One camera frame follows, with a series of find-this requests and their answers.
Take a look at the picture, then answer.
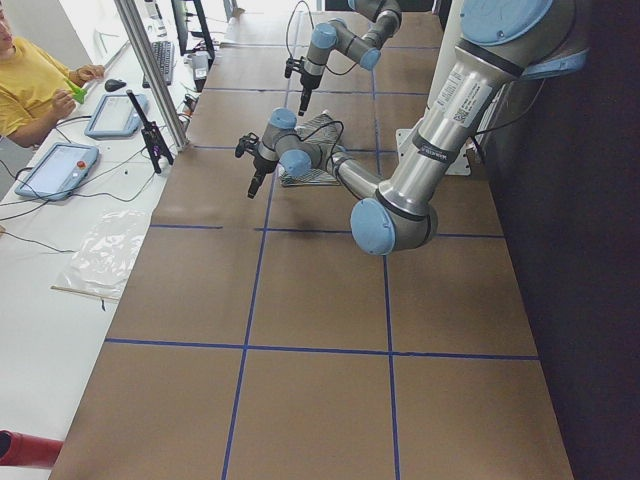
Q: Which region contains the striped polo shirt white collar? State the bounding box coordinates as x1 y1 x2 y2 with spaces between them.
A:
278 110 344 188

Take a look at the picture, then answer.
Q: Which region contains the near blue teach pendant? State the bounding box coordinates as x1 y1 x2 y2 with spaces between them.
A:
14 142 100 201

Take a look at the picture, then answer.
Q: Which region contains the clear plastic bag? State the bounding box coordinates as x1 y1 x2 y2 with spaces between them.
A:
51 209 150 301

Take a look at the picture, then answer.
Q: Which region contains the black computer mouse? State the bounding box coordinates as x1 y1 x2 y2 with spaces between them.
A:
104 79 127 93

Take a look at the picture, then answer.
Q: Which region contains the red object at edge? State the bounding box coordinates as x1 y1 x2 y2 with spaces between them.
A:
1 430 64 469

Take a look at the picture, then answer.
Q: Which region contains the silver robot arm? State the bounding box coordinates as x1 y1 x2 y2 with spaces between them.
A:
285 1 402 116
236 1 591 256

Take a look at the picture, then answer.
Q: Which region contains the black keyboard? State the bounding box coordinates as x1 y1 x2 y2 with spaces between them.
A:
151 40 174 85

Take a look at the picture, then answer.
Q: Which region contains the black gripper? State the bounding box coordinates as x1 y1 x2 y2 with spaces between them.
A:
284 56 323 116
235 132 276 199

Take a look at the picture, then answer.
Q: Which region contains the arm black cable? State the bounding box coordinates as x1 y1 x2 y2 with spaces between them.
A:
297 119 346 171
285 0 316 60

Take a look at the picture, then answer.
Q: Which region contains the aluminium frame post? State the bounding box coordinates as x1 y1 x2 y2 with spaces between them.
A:
115 0 188 152

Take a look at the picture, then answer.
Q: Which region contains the green paper object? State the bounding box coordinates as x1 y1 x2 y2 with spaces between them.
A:
64 78 87 104

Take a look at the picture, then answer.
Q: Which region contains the far blue teach pendant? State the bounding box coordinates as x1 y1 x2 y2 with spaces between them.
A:
84 93 142 140

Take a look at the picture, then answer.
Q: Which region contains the person in yellow shirt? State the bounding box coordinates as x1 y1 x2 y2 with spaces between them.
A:
1 14 105 148

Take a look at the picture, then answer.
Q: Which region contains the black camera tripod stand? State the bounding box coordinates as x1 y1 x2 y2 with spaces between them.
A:
126 90 174 174

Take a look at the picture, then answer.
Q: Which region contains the blue teach pendant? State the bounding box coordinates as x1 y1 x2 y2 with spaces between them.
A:
14 142 100 201
84 93 142 140

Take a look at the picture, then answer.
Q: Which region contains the white pedestal column base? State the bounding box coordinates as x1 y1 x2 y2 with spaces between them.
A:
396 0 472 176

